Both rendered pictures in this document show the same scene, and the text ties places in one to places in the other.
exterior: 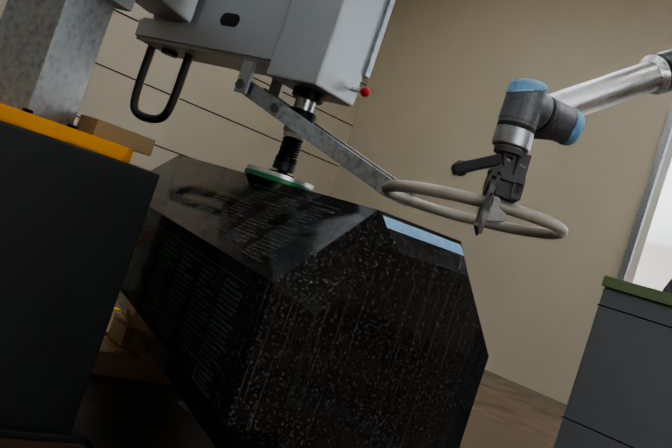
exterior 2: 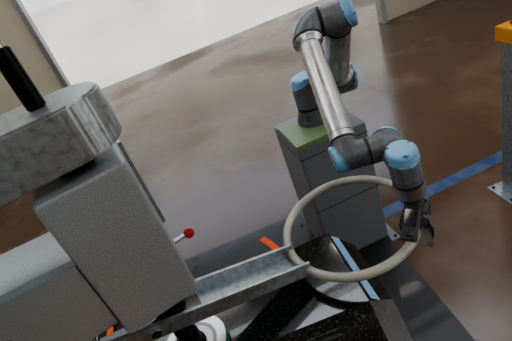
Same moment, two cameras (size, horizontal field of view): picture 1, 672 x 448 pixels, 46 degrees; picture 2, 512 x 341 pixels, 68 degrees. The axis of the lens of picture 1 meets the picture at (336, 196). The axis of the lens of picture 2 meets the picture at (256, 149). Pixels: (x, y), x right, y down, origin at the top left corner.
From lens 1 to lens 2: 206 cm
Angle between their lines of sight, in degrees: 60
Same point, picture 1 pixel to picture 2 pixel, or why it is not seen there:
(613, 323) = (314, 162)
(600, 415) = (333, 198)
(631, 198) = (17, 27)
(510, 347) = not seen: hidden behind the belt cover
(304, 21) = (126, 267)
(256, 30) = (60, 325)
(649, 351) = not seen: hidden behind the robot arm
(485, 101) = not seen: outside the picture
